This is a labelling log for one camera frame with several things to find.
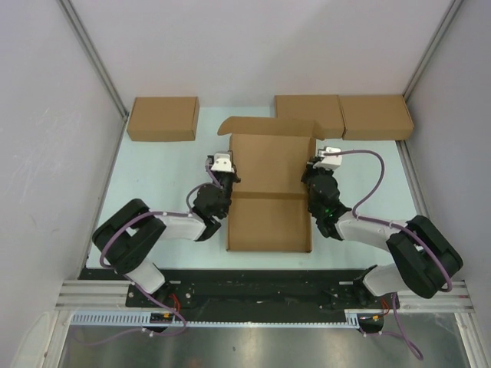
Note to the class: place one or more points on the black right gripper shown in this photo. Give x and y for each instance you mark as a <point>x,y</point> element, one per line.
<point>311,169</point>

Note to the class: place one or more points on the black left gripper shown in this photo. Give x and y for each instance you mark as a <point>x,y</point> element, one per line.
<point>235,178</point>

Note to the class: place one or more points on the cardboard box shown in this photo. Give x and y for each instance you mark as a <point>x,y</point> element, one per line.
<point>163,119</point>
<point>376,117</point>
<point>269,204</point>
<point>325,109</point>

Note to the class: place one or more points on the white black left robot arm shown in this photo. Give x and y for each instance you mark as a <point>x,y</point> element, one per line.
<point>128,236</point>

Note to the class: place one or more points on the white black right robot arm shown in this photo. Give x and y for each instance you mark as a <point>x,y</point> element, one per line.
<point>424,260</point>

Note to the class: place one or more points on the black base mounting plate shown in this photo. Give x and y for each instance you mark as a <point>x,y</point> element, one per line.
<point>265,313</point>

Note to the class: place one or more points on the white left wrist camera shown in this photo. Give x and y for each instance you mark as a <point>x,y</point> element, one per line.
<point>222,162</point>

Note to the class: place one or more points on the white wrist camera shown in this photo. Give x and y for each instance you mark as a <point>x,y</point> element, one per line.
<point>222,162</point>
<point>328,158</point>

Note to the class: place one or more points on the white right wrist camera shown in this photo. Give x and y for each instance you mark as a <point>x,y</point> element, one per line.
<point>328,158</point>

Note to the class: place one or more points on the white slotted cable duct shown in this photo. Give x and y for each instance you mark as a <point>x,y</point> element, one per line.
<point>344,320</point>

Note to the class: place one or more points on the aluminium corner post left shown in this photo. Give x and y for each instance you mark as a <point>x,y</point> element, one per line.
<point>89,48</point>

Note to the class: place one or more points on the aluminium corner post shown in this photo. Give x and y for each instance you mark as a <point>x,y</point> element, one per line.
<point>436,39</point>
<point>89,48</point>

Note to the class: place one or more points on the aluminium corner post right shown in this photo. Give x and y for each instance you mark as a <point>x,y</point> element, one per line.
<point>436,39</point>

